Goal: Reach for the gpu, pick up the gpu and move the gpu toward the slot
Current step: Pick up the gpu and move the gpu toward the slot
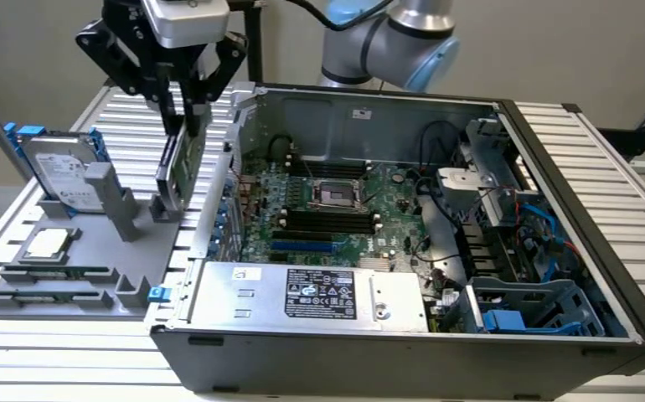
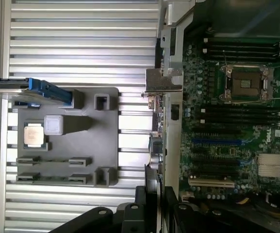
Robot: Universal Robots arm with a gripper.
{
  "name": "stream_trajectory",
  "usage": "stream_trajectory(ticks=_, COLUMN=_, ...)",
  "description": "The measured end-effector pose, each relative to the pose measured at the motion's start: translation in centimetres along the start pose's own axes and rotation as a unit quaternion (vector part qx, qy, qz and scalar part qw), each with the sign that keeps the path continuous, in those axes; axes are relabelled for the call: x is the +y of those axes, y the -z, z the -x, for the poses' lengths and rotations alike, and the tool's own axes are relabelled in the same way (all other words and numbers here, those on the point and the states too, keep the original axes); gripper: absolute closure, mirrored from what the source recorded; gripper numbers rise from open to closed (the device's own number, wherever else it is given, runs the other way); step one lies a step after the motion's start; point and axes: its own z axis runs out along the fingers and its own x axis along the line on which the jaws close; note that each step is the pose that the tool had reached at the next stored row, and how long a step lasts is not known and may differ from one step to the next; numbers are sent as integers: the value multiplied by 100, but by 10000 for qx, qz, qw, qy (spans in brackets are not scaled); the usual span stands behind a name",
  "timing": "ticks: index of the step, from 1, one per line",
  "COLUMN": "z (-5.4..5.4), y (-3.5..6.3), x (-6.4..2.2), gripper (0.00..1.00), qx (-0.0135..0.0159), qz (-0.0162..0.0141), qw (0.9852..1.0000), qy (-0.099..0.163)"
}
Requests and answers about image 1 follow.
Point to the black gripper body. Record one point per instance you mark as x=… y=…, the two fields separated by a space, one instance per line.
x=126 y=25

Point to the green graphics card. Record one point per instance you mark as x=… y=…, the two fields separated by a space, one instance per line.
x=187 y=167

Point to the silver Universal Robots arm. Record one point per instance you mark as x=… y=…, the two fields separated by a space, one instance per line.
x=389 y=46

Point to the black RAM slot bank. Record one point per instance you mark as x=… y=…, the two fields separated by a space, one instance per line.
x=330 y=222
x=328 y=167

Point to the black expansion slot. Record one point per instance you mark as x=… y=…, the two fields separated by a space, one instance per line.
x=302 y=237

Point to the blue expansion slot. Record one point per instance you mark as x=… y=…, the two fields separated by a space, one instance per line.
x=302 y=246

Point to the white case sticker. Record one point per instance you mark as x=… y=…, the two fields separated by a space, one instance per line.
x=361 y=114

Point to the hard disk with blue carrier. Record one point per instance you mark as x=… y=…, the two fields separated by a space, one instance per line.
x=62 y=171

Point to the CPU socket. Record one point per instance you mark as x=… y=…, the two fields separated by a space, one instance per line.
x=336 y=193

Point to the silver CPU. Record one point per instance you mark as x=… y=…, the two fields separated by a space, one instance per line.
x=49 y=245

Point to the grey parts rack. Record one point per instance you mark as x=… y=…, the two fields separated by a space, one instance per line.
x=98 y=251

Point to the green motherboard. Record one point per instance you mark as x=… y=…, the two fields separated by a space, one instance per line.
x=394 y=218

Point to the silver metal drive cage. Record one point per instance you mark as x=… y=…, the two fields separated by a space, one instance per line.
x=496 y=146

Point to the green RAM stick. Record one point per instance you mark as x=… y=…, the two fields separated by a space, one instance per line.
x=43 y=297
x=57 y=274

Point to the silver chipset heatsink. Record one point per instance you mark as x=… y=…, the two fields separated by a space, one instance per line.
x=380 y=263

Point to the small blue clip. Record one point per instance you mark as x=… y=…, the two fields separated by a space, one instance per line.
x=157 y=294

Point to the silver power supply unit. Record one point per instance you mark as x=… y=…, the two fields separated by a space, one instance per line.
x=266 y=301

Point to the black open PC case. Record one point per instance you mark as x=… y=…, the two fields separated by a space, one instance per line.
x=356 y=360

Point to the blue disk bay latch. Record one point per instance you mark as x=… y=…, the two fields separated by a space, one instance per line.
x=504 y=322

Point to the blue-grey disk bay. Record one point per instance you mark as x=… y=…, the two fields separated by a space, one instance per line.
x=557 y=301

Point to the black vertical post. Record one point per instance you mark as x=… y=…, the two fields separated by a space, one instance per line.
x=253 y=42

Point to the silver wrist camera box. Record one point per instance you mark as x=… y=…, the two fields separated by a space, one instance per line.
x=187 y=21

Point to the silver fan bracket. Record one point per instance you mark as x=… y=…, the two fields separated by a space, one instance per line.
x=461 y=182

